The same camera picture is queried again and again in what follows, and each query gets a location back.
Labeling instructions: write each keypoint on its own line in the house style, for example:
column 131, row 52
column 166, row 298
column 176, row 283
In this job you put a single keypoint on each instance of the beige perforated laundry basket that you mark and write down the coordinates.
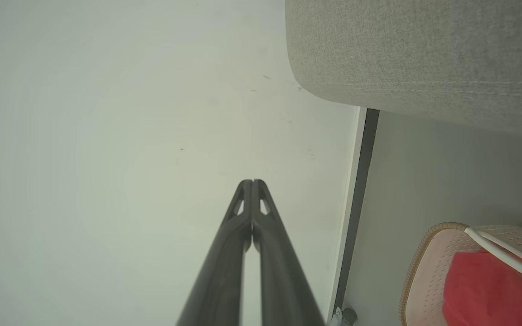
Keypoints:
column 428, row 280

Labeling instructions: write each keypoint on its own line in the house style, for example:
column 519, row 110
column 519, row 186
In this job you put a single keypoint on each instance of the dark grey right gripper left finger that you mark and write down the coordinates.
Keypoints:
column 224, row 262

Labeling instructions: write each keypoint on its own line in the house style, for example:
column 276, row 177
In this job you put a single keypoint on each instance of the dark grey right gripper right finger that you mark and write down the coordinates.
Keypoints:
column 279, row 271

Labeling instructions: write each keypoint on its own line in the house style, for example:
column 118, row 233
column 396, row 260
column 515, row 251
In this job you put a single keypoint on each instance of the grey upholstered seat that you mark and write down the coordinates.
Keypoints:
column 415, row 54

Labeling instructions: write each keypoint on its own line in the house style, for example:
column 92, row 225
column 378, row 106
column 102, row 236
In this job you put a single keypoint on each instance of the red sports jersey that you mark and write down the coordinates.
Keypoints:
column 487, row 294

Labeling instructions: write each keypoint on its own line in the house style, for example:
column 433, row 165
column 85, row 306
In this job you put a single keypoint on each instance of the small grey metal foot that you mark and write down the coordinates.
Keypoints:
column 346, row 316

